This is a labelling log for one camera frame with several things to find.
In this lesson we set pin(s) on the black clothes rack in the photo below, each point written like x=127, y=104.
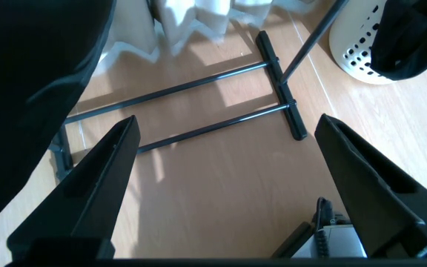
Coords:
x=285, y=92

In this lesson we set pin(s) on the white laundry basket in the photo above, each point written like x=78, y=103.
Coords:
x=350, y=37

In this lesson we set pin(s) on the black shorts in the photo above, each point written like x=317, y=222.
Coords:
x=20, y=92

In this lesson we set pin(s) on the white curtain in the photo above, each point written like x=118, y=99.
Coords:
x=184, y=15

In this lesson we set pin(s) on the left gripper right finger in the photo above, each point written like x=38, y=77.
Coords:
x=369, y=207

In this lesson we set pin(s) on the black garment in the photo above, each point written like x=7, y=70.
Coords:
x=410, y=41

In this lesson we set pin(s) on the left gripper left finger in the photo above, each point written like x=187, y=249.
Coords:
x=95, y=207

